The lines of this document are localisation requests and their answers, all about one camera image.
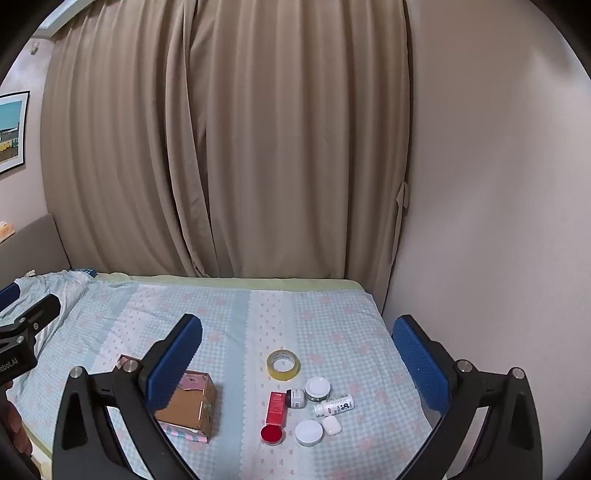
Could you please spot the red carton box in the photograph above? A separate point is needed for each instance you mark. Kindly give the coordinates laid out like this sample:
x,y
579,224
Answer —
x,y
276,411

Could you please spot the checkered floral bed sheet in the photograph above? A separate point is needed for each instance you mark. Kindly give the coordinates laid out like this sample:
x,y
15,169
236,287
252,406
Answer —
x,y
336,333

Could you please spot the white pill bottle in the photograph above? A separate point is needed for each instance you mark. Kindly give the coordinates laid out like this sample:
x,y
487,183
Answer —
x,y
334,406

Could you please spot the red cap jar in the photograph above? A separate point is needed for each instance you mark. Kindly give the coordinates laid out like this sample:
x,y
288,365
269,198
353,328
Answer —
x,y
272,434

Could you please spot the small dark bottle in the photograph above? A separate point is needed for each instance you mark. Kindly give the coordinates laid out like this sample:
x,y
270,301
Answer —
x,y
296,398

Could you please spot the beige curtain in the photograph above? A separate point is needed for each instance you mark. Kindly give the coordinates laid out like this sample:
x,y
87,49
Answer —
x,y
241,139

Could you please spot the grey headboard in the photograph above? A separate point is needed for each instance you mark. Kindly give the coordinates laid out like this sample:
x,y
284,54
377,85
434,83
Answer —
x,y
37,247

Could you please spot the person hand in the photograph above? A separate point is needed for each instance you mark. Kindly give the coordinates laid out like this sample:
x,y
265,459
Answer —
x,y
11,418

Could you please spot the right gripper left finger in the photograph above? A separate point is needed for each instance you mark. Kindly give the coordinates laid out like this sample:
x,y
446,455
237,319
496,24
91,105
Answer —
x,y
85,443

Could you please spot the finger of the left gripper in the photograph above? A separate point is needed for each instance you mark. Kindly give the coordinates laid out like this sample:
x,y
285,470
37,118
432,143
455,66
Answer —
x,y
9,295

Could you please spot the cardboard box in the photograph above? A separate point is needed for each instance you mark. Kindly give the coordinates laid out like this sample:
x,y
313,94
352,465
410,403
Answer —
x,y
189,414

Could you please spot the yellow tape roll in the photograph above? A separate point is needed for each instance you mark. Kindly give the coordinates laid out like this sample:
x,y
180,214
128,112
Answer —
x,y
283,365

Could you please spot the framed wall picture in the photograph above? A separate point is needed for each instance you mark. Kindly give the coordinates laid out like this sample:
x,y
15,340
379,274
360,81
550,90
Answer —
x,y
13,112

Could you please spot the white earbuds case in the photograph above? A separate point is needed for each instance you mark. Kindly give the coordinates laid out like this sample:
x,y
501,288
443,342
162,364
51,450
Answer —
x,y
331,425

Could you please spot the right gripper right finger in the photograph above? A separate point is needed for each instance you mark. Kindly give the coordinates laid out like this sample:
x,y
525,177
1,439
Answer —
x,y
508,445

